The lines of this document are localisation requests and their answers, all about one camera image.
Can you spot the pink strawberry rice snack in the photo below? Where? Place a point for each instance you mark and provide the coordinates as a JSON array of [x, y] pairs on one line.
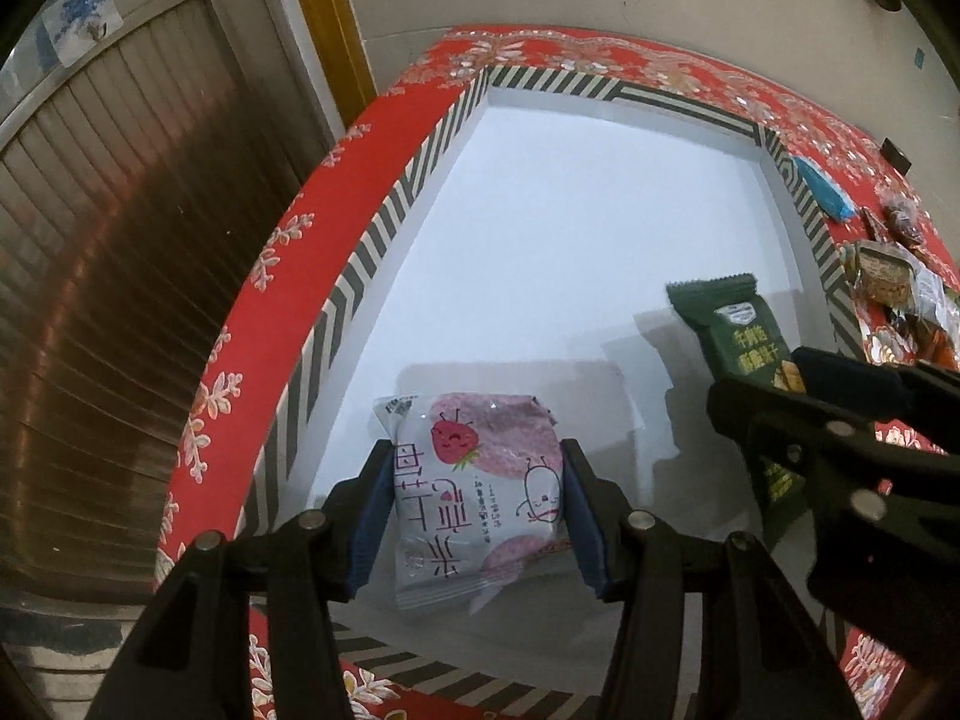
[[478, 495]]

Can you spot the wooden slatted door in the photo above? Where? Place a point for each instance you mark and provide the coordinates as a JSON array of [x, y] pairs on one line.
[[148, 148]]

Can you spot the red gold snack packet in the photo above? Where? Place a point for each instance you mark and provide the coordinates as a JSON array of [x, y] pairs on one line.
[[926, 342]]

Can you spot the clear green biscuit packet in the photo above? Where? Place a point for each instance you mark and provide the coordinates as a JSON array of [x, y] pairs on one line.
[[882, 274]]

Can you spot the white pink snack packet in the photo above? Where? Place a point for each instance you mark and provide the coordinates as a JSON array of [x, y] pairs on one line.
[[929, 299]]

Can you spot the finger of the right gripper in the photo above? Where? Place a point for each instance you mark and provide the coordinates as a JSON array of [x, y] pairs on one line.
[[811, 436], [924, 397]]

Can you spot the dark chocolate bar wrapper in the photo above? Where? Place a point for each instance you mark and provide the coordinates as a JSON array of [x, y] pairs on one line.
[[876, 229]]

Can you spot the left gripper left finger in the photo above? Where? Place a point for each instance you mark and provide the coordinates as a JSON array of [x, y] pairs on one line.
[[188, 655]]

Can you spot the striped white tray box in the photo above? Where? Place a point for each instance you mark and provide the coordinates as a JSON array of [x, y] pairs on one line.
[[527, 251]]

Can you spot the blue white snack packet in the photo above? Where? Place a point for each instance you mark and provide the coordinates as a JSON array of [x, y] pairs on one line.
[[830, 198]]

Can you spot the dark green cracker packet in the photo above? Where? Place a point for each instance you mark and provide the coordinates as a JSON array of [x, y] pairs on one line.
[[740, 337]]

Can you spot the red floral tablecloth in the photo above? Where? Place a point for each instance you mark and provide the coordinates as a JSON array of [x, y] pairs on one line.
[[271, 361]]

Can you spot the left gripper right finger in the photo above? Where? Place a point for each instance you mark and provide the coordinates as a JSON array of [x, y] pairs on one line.
[[762, 655]]

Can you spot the clear bag dark dates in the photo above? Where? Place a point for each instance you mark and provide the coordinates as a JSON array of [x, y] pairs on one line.
[[901, 217]]

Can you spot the small black box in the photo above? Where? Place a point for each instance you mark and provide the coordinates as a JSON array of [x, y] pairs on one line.
[[895, 157]]

